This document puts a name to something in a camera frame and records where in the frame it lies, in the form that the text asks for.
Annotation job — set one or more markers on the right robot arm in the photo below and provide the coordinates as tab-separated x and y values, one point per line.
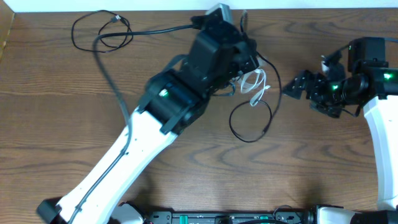
368	83

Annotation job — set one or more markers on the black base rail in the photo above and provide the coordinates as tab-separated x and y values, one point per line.
284	214

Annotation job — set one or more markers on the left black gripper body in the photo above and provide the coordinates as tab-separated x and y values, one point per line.
240	62

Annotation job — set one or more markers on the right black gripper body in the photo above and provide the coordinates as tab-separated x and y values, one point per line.
328	94

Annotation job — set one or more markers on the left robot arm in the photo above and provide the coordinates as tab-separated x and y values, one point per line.
172	101

